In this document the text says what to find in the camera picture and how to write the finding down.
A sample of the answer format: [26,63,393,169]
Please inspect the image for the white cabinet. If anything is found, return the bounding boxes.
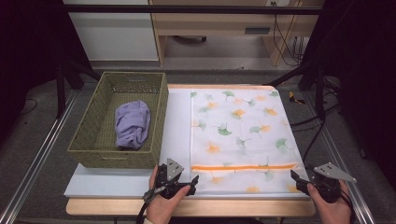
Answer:
[63,0,160,63]

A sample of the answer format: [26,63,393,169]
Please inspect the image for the yellow and black tool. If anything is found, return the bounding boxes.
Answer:
[288,91,306,105]

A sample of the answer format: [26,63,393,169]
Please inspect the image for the black curtain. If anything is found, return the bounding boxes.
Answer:
[300,0,396,183]
[0,0,94,143]

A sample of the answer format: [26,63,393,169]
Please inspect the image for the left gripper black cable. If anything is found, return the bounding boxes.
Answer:
[135,186,167,224]

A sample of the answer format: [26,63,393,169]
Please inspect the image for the thick black floor cable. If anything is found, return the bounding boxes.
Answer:
[290,102,341,163]

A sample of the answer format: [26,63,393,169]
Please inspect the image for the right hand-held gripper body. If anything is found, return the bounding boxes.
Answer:
[307,161,358,203]

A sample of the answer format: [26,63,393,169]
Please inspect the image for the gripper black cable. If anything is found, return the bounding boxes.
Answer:
[135,186,167,224]
[338,188,357,224]

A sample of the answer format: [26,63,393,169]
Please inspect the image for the white wall socket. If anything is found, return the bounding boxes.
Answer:
[265,0,291,7]

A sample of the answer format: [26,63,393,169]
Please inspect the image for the black metal stand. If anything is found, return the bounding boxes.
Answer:
[55,59,103,119]
[262,59,341,121]

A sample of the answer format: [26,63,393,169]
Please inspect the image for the wooden desk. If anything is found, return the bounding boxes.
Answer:
[148,0,325,67]

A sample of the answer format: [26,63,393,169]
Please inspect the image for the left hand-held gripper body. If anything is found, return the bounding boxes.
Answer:
[154,158,188,200]

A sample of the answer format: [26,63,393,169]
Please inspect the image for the purple cloth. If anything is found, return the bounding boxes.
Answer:
[114,99,152,151]

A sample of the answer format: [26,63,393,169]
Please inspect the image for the thin black floor cable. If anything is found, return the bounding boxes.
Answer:
[18,97,38,117]

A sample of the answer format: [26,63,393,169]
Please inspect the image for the white board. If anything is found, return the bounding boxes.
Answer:
[64,88,312,200]

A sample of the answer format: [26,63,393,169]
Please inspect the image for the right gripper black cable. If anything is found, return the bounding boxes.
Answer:
[338,188,357,224]

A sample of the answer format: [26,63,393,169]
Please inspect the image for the aluminium rail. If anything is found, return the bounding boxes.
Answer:
[303,91,376,224]
[0,90,79,224]

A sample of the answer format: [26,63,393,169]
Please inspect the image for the person's right hand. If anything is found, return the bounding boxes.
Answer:
[306,180,353,224]

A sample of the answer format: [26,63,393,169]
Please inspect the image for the black hanging cable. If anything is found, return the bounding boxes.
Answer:
[272,13,301,67]

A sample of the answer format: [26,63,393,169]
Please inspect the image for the black cable bundle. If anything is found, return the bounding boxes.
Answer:
[292,36,307,65]

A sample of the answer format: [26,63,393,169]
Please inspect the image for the person's left hand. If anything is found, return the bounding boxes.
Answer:
[145,164,191,224]

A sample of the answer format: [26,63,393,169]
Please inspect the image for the green woven basket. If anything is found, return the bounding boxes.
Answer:
[67,71,169,170]

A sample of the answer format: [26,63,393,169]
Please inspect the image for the leaf print mesh laundry bag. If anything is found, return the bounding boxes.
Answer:
[190,89,311,196]

